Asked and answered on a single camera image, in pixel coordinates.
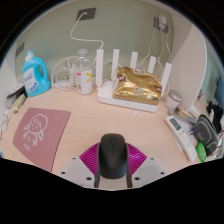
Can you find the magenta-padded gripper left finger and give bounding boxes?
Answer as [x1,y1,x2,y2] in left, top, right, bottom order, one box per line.
[57,142,101,189]

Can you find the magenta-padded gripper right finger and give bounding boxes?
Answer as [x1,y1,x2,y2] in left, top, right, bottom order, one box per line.
[125,142,168,189]

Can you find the black computer mouse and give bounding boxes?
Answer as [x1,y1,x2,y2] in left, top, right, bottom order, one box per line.
[97,133,130,180]

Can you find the pink cartoon-print mouse pad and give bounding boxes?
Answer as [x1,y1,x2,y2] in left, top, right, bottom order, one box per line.
[12,107,72,173]

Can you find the white remote control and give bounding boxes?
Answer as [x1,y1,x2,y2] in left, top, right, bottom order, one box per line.
[164,114,198,163]

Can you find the small green packet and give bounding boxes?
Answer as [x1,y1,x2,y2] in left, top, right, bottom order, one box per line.
[195,141,208,163]

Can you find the grey pouch with green trim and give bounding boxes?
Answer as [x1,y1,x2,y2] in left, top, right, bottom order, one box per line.
[190,114,221,157]

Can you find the white router with antennas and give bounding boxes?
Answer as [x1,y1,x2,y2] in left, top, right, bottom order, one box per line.
[94,48,173,113]

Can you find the small white pink jar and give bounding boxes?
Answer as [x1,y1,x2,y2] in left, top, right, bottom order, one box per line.
[164,89,183,114]

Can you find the gold foil snack bag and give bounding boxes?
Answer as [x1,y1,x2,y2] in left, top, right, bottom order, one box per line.
[112,66,164,107]

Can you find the yellow carton box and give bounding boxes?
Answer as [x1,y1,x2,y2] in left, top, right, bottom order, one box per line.
[11,93,28,115]

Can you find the clear plastic bottle white label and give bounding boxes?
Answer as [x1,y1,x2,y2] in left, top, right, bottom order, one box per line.
[74,48,94,96]

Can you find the black bag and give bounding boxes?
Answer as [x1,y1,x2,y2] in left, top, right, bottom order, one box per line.
[205,101,224,133]

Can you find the stack of books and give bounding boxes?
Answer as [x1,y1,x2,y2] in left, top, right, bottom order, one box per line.
[5,83,27,108]

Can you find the blue detergent bottle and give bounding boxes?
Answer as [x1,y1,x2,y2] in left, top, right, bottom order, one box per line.
[21,49,52,98]

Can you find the white power strip with cables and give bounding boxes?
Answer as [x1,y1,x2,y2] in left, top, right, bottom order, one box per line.
[50,55,79,92]

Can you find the white charger cable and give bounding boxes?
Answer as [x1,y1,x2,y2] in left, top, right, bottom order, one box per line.
[141,29,173,69]

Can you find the white wall-plug cable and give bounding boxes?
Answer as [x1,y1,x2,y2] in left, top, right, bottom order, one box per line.
[69,12,105,51]

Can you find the grey blank wall plate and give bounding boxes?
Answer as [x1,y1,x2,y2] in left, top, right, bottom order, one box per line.
[14,41,26,58]

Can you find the white wall charger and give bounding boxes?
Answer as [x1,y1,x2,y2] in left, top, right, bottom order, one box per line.
[153,14,170,34]

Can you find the grey wall outlet with plug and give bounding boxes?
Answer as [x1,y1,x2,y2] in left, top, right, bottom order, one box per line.
[76,7,97,22]

